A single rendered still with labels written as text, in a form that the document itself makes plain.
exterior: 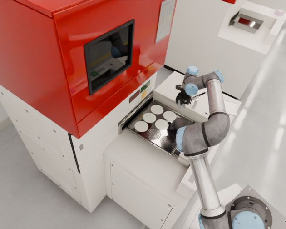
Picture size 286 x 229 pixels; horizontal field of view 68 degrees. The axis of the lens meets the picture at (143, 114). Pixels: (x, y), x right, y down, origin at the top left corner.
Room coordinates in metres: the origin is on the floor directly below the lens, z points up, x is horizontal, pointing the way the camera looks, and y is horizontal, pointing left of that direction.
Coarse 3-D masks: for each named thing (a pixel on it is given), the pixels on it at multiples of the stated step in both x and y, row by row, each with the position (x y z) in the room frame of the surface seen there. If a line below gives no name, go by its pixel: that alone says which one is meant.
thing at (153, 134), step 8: (152, 104) 1.20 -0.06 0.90; (144, 112) 1.10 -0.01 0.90; (152, 112) 1.11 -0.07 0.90; (136, 120) 1.01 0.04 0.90; (168, 120) 1.06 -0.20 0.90; (176, 120) 1.07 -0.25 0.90; (184, 120) 1.08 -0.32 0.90; (152, 128) 0.96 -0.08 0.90; (168, 128) 0.98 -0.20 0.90; (176, 128) 0.99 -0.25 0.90; (144, 136) 0.88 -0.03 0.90; (152, 136) 0.89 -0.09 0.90; (160, 136) 0.90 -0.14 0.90; (168, 136) 0.91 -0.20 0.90; (160, 144) 0.83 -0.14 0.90; (168, 144) 0.84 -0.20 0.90; (176, 144) 0.85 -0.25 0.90
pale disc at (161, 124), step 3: (159, 120) 1.04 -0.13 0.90; (162, 120) 1.05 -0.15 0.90; (156, 123) 1.01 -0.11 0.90; (159, 123) 1.02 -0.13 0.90; (162, 123) 1.02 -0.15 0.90; (165, 123) 1.02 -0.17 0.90; (156, 126) 0.98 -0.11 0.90; (159, 126) 0.99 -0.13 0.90; (162, 126) 0.99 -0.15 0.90; (165, 126) 0.99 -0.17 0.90; (162, 129) 0.96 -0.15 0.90
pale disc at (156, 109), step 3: (153, 105) 1.19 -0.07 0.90; (156, 105) 1.19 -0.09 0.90; (159, 105) 1.20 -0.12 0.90; (153, 108) 1.16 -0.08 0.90; (156, 108) 1.16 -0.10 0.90; (159, 108) 1.17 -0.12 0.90; (162, 108) 1.17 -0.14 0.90; (153, 111) 1.13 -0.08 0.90; (156, 111) 1.13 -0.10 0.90; (159, 111) 1.13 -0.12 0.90; (162, 111) 1.14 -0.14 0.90
